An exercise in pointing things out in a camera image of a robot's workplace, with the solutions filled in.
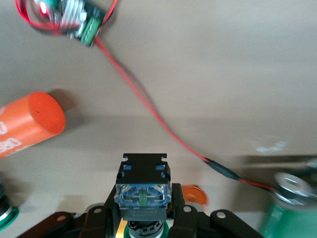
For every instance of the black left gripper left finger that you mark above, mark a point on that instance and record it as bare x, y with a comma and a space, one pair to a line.
96, 223

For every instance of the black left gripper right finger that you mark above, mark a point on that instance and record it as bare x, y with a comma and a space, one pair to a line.
188, 223

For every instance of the orange 4680 cylinder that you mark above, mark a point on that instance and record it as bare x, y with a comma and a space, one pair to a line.
195, 196
32, 121

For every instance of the green push button switch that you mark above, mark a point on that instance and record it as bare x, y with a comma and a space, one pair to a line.
7, 215
142, 173

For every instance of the green conveyor belt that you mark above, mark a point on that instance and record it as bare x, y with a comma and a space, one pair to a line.
289, 218

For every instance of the small green circuit board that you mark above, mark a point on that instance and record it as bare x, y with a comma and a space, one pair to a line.
86, 27

